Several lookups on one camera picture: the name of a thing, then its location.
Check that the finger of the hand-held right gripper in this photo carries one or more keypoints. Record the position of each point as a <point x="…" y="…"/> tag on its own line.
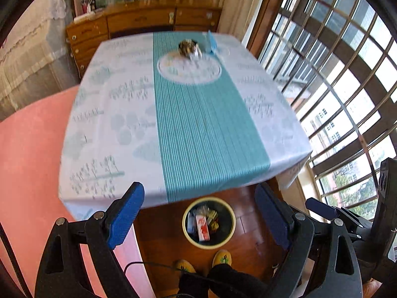
<point x="321" y="208"/>

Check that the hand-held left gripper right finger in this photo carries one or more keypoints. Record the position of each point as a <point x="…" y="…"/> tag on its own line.
<point x="273" y="217"/>

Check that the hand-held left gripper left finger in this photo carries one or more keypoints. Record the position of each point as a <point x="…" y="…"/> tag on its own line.
<point x="124" y="215"/>

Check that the dark blue bin cream rim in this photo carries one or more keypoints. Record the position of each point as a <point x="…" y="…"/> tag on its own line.
<point x="225" y="225"/>

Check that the red and white carton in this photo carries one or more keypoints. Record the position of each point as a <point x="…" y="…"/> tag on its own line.
<point x="203" y="228"/>

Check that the person's right yellow slipper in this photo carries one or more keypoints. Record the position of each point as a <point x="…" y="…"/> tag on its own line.
<point x="223" y="257"/>

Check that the person's yellow slipper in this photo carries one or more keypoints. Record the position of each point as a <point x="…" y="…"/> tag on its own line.
<point x="184" y="267"/>
<point x="223" y="257"/>

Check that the person's right trouser leg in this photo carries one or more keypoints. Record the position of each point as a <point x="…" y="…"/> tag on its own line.
<point x="235" y="282"/>

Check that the person's trouser leg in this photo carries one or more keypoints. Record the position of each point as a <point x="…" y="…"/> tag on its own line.
<point x="194" y="285"/>
<point x="235" y="282"/>

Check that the person's left yellow slipper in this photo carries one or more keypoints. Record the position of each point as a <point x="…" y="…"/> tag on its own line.
<point x="184" y="267"/>

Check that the person's left trouser leg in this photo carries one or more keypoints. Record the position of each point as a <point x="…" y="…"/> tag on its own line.
<point x="194" y="285"/>

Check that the pink bed blanket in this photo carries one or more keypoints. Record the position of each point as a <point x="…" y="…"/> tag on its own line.
<point x="31" y="161"/>

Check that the metal window grille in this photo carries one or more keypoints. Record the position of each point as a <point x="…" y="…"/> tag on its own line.
<point x="341" y="52"/>

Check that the small mottled ornament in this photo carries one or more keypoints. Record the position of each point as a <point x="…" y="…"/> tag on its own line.
<point x="187" y="47"/>

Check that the blue packet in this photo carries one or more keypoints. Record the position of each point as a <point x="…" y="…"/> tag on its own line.
<point x="212" y="42"/>

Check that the white lace furniture cover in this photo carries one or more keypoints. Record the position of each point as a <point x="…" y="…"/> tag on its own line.
<point x="31" y="52"/>

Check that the wooden dresser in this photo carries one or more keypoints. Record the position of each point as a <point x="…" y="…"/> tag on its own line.
<point x="139" y="21"/>

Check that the pink pen holder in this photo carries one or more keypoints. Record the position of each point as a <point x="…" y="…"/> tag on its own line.
<point x="88" y="7"/>

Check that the cream curtain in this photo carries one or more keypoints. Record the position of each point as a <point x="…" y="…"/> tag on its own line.
<point x="238" y="6"/>

